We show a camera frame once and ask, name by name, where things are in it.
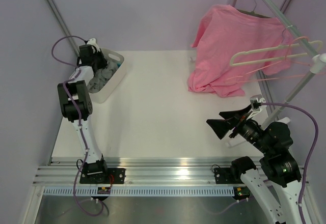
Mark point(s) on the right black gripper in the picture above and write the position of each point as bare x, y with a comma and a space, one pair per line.
221, 127

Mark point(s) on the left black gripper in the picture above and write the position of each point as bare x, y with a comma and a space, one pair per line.
104, 62

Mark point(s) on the grey t shirt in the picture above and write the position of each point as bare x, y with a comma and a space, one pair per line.
102, 76

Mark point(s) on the cream hanger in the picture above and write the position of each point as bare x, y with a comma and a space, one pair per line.
276, 54

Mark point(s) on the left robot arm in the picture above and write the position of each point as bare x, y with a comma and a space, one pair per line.
76, 106

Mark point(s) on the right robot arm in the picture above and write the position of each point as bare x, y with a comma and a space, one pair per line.
277, 163

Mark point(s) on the pink t shirt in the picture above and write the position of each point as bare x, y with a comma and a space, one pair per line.
223, 31

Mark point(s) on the white plastic bin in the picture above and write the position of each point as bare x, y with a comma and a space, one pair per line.
104, 93

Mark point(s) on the clothes rack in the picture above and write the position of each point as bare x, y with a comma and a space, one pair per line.
316, 67

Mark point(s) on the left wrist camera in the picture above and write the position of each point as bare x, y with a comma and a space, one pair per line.
94, 44

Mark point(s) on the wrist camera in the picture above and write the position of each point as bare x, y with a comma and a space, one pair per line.
94, 44
256, 105

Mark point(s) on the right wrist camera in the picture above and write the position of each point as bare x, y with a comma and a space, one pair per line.
256, 105

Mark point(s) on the pink wire hanger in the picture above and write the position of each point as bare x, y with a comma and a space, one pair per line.
244, 77

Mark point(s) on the aluminium mounting rail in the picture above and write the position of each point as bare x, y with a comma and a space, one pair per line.
61, 171

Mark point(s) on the slotted cable duct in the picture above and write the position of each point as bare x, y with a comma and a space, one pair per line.
141, 191

